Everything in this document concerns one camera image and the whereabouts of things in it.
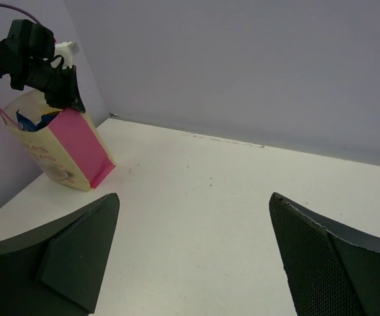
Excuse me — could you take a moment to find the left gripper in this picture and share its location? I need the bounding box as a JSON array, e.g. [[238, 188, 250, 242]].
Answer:
[[44, 65, 86, 113]]

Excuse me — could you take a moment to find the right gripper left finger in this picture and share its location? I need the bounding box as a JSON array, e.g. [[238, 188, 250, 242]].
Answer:
[[0, 194, 120, 315]]

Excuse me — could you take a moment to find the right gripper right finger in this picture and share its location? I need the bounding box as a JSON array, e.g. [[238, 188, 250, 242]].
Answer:
[[269, 193, 380, 315]]

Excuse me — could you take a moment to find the pink beige paper bag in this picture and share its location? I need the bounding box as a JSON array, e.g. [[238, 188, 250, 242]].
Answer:
[[0, 90, 115, 192]]

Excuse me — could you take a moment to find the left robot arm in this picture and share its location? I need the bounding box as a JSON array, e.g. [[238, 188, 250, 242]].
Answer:
[[0, 20, 86, 113]]

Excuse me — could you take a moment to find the dark blue snack packet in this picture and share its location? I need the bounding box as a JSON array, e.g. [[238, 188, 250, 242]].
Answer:
[[16, 111, 60, 132]]

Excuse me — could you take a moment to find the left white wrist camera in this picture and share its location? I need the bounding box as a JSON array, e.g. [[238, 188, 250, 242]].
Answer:
[[51, 41, 79, 68]]

